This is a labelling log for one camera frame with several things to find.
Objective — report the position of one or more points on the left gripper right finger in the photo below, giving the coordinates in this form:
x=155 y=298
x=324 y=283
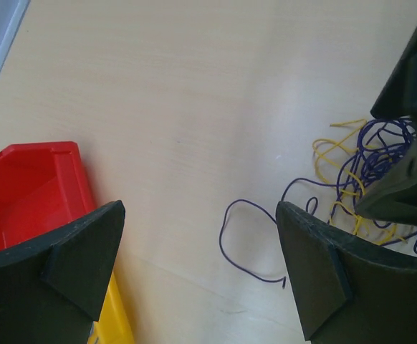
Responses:
x=346 y=290

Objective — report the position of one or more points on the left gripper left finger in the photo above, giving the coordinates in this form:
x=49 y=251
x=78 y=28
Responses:
x=52 y=287

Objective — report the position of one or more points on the yellow plastic bin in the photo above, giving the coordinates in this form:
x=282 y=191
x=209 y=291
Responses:
x=113 y=327

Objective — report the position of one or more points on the red plastic bin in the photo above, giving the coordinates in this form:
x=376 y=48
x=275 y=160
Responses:
x=43 y=186

